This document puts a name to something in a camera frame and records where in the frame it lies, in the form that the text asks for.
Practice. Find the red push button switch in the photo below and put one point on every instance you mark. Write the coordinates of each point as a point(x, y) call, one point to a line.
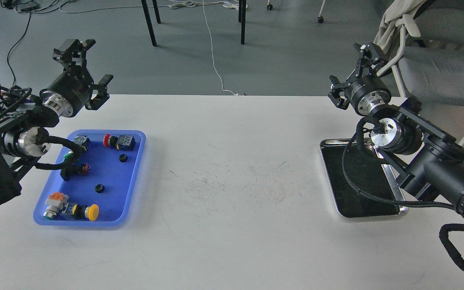
point(122, 142)

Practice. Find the black table leg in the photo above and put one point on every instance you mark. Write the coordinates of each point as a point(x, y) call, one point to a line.
point(242, 6)
point(149, 21)

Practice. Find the black table leg left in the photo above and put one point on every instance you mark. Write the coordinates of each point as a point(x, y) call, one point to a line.
point(149, 21)

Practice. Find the beige cloth on chair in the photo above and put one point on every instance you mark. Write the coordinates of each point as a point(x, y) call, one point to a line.
point(387, 26)

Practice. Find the green push button switch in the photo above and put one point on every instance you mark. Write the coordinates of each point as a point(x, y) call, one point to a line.
point(83, 141)

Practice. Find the yellow push button switch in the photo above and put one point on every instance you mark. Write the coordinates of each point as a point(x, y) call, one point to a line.
point(76, 211)

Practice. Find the black red switch block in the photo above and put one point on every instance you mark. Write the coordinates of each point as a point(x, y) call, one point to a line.
point(74, 170)

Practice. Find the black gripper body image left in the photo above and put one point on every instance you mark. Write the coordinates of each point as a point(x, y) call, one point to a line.
point(70, 91)

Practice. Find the black table leg right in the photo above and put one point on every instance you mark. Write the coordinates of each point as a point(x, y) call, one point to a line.
point(242, 6)

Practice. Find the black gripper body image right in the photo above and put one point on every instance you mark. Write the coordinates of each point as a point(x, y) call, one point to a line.
point(366, 93)

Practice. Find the grey office chair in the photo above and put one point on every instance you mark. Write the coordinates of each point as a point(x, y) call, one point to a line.
point(426, 61)

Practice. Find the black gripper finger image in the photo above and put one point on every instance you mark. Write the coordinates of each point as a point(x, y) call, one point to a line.
point(102, 93)
point(73, 52)
point(335, 89)
point(371, 54)

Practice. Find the silver metal tray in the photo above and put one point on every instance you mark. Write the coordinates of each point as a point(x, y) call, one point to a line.
point(376, 179)

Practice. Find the orange grey selector switch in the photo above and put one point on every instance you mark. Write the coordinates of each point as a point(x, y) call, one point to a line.
point(57, 204)

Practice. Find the blue plastic tray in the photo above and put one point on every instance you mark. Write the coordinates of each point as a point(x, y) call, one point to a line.
point(118, 178)

